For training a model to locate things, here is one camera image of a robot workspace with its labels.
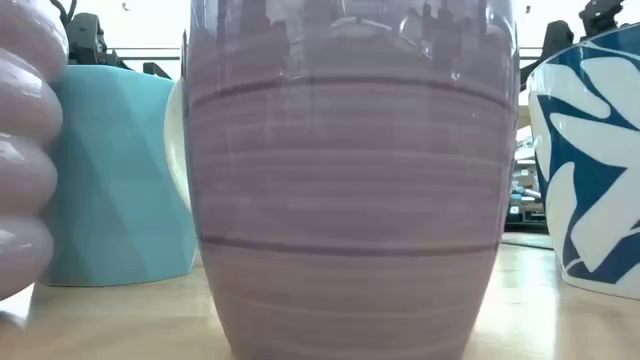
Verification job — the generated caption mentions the purple striped ceramic mug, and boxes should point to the purple striped ceramic mug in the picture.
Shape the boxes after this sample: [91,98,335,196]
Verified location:
[163,0,521,360]

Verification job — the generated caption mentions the light blue faceted mug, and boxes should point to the light blue faceted mug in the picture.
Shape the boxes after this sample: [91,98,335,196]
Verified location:
[38,64,199,288]

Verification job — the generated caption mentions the blue white leaf-pattern mug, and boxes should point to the blue white leaf-pattern mug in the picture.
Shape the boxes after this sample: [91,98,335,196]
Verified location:
[526,22,640,301]

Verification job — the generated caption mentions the wooden shelf riser black legs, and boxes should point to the wooden shelf riser black legs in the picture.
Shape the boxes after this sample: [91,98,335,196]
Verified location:
[142,61,174,81]

